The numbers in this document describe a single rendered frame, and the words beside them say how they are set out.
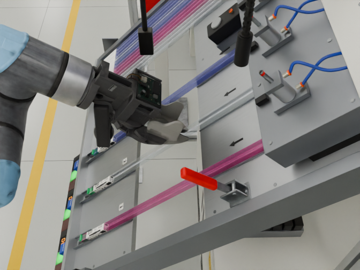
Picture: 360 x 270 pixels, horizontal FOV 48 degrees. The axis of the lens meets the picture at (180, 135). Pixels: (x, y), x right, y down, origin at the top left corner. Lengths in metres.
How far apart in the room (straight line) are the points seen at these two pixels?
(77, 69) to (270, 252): 0.64
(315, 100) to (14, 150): 0.42
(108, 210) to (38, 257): 0.92
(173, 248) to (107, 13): 2.19
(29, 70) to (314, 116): 0.39
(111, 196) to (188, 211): 0.90
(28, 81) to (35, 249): 1.21
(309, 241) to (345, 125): 0.59
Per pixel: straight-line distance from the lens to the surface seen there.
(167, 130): 0.70
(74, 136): 2.02
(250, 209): 0.57
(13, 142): 0.63
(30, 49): 0.62
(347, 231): 1.10
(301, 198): 0.55
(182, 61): 2.32
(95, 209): 0.91
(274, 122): 0.53
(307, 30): 0.59
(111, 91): 0.64
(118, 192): 0.86
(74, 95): 0.63
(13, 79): 0.63
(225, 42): 0.79
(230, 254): 1.01
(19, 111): 0.67
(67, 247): 0.91
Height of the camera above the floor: 1.55
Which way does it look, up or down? 52 degrees down
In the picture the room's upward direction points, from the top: straight up
